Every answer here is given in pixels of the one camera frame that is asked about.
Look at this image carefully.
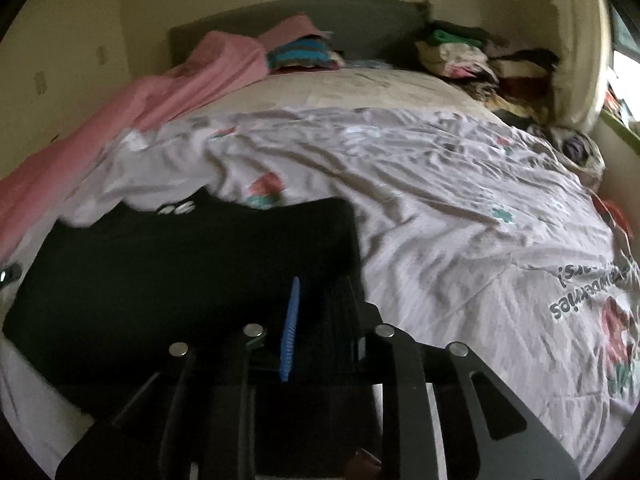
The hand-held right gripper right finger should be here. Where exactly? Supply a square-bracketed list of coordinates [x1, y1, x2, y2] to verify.
[320, 274, 583, 480]

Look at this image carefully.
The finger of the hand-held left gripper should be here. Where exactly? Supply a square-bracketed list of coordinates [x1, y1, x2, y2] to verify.
[0, 261, 24, 290]

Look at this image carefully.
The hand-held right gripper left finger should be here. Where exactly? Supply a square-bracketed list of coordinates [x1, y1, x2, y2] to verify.
[55, 276, 302, 480]

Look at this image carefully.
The black printed shirt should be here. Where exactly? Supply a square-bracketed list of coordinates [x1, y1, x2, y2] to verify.
[1, 187, 368, 411]

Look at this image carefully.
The striped folded clothes pile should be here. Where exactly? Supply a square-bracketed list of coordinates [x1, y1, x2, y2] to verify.
[266, 35, 346, 73]

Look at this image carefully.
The pile of mixed clothes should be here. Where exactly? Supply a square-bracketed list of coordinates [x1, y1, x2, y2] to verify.
[415, 20, 563, 126]

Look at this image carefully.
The printed grey bedsheet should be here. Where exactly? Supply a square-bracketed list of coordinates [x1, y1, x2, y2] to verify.
[0, 105, 640, 478]

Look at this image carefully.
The cream wardrobe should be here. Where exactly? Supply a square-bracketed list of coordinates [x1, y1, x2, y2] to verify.
[0, 0, 131, 181]

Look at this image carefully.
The pink blanket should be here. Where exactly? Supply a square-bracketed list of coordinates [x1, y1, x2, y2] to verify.
[0, 14, 333, 256]

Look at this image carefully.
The beige mattress sheet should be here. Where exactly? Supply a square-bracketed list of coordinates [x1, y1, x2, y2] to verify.
[200, 66, 506, 123]

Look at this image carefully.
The dark bundled cloth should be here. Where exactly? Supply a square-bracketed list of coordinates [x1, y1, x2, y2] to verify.
[555, 127, 606, 186]

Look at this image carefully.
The grey headboard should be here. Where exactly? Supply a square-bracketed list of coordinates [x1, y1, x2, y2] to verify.
[167, 0, 433, 68]

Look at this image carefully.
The cream curtain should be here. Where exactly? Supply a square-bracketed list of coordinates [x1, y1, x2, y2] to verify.
[547, 0, 613, 133]

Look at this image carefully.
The window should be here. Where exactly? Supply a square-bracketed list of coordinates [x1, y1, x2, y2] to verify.
[605, 2, 640, 126]

